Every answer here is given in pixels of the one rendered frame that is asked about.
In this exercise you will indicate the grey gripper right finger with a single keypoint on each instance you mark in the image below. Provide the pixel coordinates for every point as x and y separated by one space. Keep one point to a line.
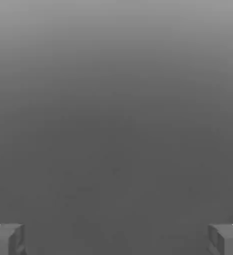
229 241

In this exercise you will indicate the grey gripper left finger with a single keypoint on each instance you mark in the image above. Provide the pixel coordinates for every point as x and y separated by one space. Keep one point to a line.
2 240

